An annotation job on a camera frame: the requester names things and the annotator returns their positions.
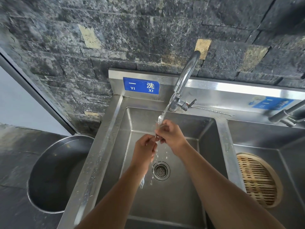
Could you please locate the person's left hand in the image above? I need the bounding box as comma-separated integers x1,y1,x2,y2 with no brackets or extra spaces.
131,134,158,170

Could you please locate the person's right hand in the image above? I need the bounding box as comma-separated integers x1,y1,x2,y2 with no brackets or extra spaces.
154,120,190,158

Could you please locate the metal spoon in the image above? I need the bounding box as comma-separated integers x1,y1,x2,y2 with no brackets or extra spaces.
155,115,165,143

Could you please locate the person's left forearm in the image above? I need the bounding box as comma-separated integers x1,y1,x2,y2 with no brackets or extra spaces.
75,162,155,229

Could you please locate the person's right forearm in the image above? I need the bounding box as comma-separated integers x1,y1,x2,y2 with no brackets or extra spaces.
176,143,286,229

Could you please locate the round metal drain strainer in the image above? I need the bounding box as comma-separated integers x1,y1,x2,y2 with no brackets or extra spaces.
152,161,171,181

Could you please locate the stainless steel double sink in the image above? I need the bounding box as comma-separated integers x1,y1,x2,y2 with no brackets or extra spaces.
57,68,305,229

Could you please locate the bright blue sign sticker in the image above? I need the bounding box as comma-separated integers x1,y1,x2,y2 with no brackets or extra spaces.
123,77,160,95

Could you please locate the curved chrome faucet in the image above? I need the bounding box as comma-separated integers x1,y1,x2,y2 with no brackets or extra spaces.
167,50,201,112

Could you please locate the large round metal basin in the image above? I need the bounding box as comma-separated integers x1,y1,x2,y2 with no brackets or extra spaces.
27,135,95,214

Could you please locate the round bamboo steamer basket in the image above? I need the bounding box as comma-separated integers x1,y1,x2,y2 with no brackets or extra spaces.
236,153,284,209

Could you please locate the worn blue sign sticker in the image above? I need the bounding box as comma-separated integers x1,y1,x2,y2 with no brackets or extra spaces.
249,96,295,111

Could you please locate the straight chrome faucet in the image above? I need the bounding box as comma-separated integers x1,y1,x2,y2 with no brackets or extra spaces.
269,100,305,128

